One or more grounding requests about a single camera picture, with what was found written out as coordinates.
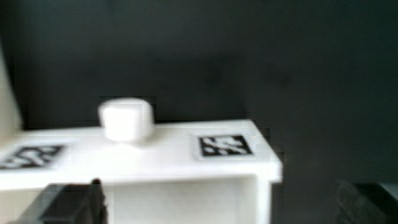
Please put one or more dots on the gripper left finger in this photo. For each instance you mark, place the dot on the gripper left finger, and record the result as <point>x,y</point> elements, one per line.
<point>76,206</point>

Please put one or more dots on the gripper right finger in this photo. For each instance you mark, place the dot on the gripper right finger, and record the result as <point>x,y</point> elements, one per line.
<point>366,204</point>

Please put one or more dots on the white front drawer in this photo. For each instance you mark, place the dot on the white front drawer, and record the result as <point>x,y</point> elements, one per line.
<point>186,177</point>

